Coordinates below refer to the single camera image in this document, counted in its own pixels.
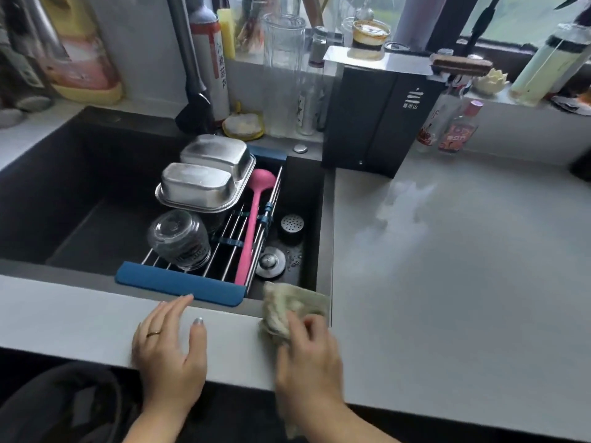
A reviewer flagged person's left hand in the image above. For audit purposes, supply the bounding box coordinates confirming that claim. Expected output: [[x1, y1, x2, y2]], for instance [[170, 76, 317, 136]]
[[131, 293, 208, 413]]

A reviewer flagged person's right hand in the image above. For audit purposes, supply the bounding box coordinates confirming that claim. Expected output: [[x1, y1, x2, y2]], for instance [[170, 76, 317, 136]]
[[275, 311, 348, 414]]

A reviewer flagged beige cleaning cloth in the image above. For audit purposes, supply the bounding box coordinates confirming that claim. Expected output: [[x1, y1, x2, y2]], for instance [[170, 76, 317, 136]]
[[258, 281, 331, 346]]

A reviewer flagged person's left forearm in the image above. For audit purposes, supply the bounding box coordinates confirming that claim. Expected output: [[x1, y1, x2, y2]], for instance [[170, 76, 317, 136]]
[[122, 403, 197, 443]]

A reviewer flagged person's right forearm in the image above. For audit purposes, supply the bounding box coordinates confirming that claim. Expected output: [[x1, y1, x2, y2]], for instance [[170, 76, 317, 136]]
[[285, 401, 399, 443]]

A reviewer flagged blue-edged roll-up drying rack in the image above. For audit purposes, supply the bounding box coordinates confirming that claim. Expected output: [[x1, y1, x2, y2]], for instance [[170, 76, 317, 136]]
[[114, 144, 288, 310]]

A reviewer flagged steel sink drain stopper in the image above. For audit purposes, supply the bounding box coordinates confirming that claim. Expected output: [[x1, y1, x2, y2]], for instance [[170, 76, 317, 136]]
[[254, 246, 287, 279]]

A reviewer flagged clear drinking glass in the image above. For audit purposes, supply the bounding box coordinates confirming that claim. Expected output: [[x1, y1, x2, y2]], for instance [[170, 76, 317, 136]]
[[146, 209, 212, 272]]

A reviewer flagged perforated steel strainer cap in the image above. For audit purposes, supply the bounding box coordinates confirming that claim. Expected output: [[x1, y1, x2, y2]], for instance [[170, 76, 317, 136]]
[[279, 213, 306, 245]]

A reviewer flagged pink silicone ladle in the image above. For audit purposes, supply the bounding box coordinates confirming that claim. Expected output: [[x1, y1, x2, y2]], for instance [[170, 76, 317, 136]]
[[234, 168, 278, 287]]

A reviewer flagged steel rectangular container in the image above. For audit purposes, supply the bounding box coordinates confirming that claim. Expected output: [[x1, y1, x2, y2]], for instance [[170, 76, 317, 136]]
[[155, 162, 245, 214], [179, 134, 257, 183]]

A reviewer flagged black kitchen sink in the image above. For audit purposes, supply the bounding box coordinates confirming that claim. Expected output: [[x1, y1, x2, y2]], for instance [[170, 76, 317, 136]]
[[0, 105, 336, 329]]

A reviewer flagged black water purifier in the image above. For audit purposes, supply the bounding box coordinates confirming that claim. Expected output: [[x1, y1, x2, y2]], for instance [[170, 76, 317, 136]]
[[320, 45, 447, 180]]

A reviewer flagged slim clear glass bottle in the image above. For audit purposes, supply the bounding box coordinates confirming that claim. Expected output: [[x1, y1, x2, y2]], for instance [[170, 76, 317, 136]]
[[297, 26, 329, 137]]

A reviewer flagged black kitchen faucet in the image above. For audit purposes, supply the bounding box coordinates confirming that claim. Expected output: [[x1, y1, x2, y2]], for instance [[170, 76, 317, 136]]
[[165, 0, 216, 135]]

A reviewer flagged clear bottle with red label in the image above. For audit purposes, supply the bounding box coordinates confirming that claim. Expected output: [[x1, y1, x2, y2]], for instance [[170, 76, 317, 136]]
[[416, 74, 463, 153]]

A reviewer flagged tall clear glass jar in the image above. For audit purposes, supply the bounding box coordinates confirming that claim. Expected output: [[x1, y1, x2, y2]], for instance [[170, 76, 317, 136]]
[[262, 13, 307, 137]]

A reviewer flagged small pink-capped bottle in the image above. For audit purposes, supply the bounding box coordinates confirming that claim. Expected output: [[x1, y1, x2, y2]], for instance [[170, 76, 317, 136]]
[[437, 100, 484, 154]]

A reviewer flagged red and white bottle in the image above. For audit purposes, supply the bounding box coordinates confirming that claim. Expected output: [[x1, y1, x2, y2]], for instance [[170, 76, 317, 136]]
[[190, 0, 231, 126]]

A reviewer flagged yellow sponge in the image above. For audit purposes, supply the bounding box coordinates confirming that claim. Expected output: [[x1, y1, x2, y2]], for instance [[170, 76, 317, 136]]
[[216, 7, 236, 61]]

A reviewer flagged dark grey bag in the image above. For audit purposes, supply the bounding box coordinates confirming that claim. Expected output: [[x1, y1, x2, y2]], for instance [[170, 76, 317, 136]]
[[0, 0, 54, 114]]

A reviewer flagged layered dessert jar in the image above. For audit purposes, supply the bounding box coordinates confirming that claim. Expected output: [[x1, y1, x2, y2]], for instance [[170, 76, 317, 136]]
[[347, 18, 392, 61]]

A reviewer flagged bundle of kitchen utensils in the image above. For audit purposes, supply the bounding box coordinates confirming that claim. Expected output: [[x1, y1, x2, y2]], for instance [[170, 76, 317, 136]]
[[235, 0, 267, 54]]

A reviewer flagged brown scrubbing brush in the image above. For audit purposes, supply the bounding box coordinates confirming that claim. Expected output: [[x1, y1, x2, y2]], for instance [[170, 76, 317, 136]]
[[430, 53, 494, 75]]

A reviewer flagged white lotus ornament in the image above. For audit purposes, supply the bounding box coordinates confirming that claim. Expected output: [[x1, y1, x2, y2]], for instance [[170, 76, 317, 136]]
[[471, 67, 511, 97]]

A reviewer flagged black object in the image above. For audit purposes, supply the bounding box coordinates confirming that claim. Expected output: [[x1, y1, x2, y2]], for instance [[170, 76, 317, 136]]
[[570, 149, 591, 183]]

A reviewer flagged dark crumpled packet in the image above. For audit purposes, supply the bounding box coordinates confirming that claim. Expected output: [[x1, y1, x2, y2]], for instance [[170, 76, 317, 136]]
[[549, 86, 591, 117]]

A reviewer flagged large pale yellow liquid bottle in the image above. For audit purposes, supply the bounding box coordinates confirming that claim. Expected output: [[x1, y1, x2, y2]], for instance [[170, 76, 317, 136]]
[[508, 22, 591, 107]]

